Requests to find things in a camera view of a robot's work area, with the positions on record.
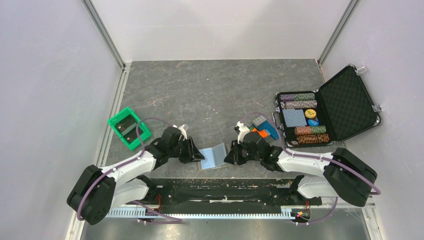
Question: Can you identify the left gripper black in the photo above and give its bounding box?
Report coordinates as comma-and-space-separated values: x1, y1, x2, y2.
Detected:
168, 136, 205, 164

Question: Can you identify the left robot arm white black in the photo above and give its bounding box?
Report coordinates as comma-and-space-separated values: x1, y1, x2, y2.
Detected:
66, 124, 205, 225

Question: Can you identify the green plastic bin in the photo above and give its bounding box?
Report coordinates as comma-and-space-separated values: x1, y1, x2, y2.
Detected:
107, 106, 141, 151

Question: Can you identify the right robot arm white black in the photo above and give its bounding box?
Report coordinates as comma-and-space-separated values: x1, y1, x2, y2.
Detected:
224, 132, 381, 207

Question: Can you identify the top poker chip row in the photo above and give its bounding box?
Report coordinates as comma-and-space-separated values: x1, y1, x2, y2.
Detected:
280, 93, 315, 102

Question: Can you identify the black poker chip case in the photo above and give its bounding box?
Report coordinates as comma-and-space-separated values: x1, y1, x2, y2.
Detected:
275, 64, 382, 148

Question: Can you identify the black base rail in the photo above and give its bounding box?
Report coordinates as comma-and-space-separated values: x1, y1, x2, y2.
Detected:
138, 175, 322, 214

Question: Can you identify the blue toy brick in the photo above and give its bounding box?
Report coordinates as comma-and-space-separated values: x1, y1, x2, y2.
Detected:
257, 120, 279, 140

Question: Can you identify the grey toy brick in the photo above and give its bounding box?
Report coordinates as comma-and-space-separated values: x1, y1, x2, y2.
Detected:
252, 115, 268, 128

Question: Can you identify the poker chip row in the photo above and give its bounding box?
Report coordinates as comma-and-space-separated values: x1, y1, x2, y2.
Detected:
280, 93, 315, 102
296, 133, 330, 144
281, 100, 318, 109
294, 125, 327, 136

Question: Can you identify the blue playing card deck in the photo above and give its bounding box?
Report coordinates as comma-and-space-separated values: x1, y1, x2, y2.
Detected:
282, 109, 307, 128

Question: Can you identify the blue round chip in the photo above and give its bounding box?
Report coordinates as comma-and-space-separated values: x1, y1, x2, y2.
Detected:
307, 119, 320, 127

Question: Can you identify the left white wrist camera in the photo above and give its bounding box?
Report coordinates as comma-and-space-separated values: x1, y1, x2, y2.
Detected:
173, 124, 189, 140

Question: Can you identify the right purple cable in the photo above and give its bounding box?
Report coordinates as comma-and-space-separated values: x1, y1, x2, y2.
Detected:
239, 111, 382, 196

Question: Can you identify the bottom poker chip row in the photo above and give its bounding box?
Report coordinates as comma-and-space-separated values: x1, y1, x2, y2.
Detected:
296, 133, 330, 144

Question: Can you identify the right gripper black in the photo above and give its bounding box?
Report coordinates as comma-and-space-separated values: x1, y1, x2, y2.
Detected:
223, 139, 262, 166

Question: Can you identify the grey card holder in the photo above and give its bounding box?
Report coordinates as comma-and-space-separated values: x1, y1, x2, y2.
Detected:
199, 143, 228, 170

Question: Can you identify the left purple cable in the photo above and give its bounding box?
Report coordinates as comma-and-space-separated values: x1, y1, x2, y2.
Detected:
76, 117, 175, 222

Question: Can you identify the yellow dealer button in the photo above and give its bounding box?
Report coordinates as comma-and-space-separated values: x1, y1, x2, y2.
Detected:
304, 109, 317, 119

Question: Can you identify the purple cable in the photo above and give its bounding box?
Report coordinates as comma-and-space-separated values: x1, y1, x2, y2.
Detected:
239, 111, 382, 196
76, 117, 175, 222

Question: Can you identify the orange curved block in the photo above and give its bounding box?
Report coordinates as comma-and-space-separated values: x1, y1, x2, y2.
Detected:
250, 128, 270, 139

